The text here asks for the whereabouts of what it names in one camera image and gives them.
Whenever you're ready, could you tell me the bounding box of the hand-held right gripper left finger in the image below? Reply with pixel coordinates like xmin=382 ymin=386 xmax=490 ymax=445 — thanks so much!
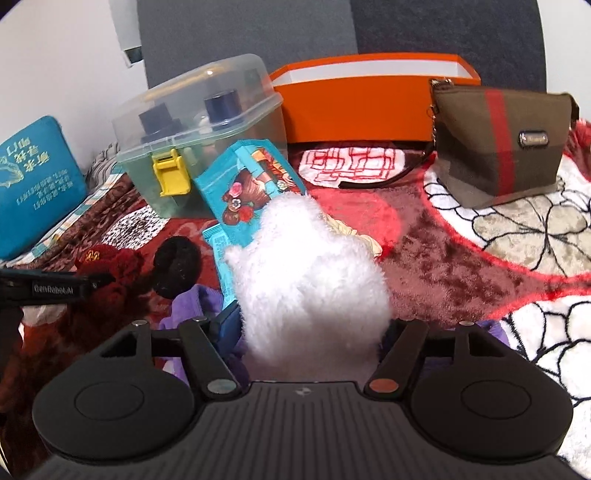
xmin=99 ymin=302 xmax=243 ymax=400

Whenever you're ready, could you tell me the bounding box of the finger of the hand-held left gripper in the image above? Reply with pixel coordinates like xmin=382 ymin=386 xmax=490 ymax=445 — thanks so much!
xmin=75 ymin=272 xmax=117 ymax=291

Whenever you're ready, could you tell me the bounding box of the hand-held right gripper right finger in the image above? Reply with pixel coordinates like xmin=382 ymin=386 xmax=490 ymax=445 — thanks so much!
xmin=365 ymin=318 xmax=511 ymax=401

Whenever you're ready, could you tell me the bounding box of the dark red knitted item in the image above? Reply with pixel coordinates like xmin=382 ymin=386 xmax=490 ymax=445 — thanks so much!
xmin=73 ymin=244 xmax=156 ymax=334

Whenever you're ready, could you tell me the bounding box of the purple towel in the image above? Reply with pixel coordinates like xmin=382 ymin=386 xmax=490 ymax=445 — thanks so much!
xmin=158 ymin=283 xmax=512 ymax=387

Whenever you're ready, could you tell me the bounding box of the white plush toy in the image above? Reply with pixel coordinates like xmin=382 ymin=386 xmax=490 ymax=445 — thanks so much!
xmin=224 ymin=191 xmax=392 ymax=385

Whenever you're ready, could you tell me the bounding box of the teal printed packet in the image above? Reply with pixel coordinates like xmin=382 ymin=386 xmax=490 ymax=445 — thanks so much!
xmin=192 ymin=137 xmax=308 ymax=306

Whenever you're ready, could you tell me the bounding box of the orange box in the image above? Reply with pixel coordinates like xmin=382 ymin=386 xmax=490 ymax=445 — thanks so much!
xmin=268 ymin=52 xmax=482 ymax=147

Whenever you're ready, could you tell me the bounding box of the brown leopard-print blanket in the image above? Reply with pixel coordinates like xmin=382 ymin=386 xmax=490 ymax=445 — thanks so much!
xmin=9 ymin=174 xmax=172 ymax=269

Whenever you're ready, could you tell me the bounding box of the black pompom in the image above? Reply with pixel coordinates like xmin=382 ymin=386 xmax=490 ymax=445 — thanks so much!
xmin=151 ymin=235 xmax=203 ymax=299

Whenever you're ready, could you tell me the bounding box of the red floral blanket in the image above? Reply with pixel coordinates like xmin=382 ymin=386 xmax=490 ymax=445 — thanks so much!
xmin=0 ymin=119 xmax=591 ymax=480

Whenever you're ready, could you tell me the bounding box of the teal cushion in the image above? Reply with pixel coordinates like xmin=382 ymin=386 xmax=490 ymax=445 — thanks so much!
xmin=0 ymin=114 xmax=89 ymax=260

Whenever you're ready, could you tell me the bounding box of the cream scrunchie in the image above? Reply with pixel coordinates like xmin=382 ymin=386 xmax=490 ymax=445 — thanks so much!
xmin=322 ymin=213 xmax=385 ymax=260

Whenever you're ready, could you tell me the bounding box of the striped bedding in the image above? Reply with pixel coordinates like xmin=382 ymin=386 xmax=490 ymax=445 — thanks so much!
xmin=84 ymin=142 xmax=122 ymax=186

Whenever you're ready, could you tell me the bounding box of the white red-patterned cloth pad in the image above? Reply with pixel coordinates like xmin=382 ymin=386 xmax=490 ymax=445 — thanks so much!
xmin=297 ymin=144 xmax=410 ymax=188

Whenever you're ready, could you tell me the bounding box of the clear plastic storage box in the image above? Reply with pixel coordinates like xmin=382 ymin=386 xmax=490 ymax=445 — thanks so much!
xmin=111 ymin=53 xmax=288 ymax=219

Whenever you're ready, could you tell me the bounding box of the brown striped pouch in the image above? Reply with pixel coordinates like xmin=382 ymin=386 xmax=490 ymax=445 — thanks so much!
xmin=428 ymin=78 xmax=581 ymax=209

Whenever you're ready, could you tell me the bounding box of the light grey felt panel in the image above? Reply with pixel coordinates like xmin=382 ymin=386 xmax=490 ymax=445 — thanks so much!
xmin=135 ymin=0 xmax=359 ymax=89

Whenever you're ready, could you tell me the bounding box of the dark grey felt panel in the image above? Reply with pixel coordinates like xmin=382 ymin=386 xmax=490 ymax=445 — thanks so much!
xmin=352 ymin=0 xmax=549 ymax=89

